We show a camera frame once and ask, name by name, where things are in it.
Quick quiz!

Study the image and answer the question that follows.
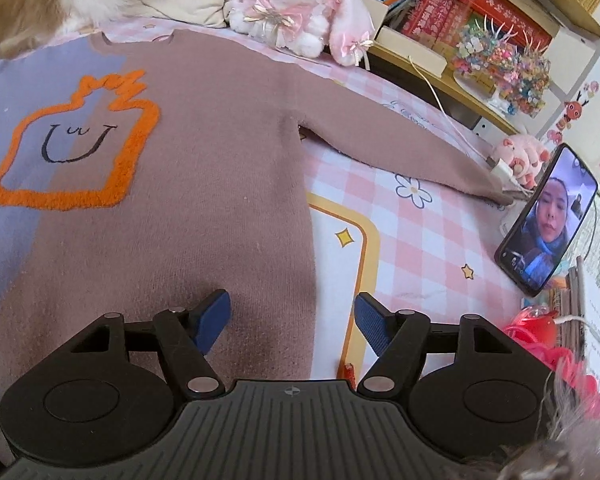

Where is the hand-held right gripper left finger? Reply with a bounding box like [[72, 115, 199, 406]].
[[70, 289, 232, 397]]

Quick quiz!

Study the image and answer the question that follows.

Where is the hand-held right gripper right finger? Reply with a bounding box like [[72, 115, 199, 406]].
[[354, 292, 514, 402]]

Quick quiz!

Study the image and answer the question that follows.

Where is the brown and purple sweater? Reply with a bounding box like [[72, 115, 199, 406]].
[[0, 29, 515, 432]]

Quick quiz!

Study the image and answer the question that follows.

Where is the pink checkered printed bed sheet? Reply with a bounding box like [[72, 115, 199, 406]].
[[45, 14, 537, 392]]

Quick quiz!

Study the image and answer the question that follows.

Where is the red plastic toy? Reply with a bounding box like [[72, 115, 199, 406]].
[[503, 305, 600, 413]]

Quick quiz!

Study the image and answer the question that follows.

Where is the white charger plug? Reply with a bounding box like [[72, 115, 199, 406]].
[[487, 158, 525, 192]]

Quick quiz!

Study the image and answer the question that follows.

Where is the black smartphone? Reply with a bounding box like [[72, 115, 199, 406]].
[[494, 143, 600, 297]]

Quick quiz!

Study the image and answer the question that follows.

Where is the pink pig plush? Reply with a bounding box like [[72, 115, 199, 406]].
[[494, 134, 551, 189]]

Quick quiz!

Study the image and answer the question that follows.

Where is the grey fur sleeve trim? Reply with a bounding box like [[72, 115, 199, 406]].
[[437, 357, 600, 480]]

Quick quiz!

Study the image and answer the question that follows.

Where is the thick white book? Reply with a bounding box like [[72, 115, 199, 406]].
[[377, 25, 450, 79]]

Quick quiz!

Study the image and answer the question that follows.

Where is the colourful bead flower ornament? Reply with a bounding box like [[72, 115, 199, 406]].
[[452, 14, 554, 119]]

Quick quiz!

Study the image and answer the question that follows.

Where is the white and pink bunny plush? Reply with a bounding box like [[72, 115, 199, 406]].
[[224, 0, 379, 67]]

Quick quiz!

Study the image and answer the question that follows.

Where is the row of colourful books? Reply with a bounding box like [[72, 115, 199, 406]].
[[337, 0, 554, 77]]

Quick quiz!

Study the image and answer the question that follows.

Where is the wooden bookshelf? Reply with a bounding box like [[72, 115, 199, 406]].
[[365, 0, 600, 137]]

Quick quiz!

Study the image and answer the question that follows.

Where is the white charging cable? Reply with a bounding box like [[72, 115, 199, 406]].
[[408, 55, 502, 167]]

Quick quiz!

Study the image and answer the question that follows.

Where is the red reindeer wall sticker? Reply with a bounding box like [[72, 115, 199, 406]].
[[545, 80, 600, 145]]

